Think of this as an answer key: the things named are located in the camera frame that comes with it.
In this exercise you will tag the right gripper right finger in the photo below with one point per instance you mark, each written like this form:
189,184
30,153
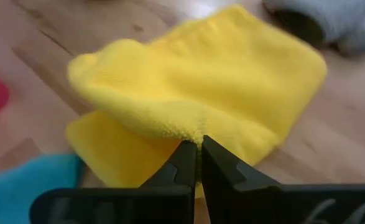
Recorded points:
232,199

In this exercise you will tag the blue microfiber towel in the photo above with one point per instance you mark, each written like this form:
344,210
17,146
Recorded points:
20,189

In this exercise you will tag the yellow microfiber towel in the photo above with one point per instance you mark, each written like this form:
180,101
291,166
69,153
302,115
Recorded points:
201,77

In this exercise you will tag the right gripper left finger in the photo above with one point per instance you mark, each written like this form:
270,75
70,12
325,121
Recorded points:
169,205

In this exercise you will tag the grey microfiber towel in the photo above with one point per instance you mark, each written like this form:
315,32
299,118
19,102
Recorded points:
350,21

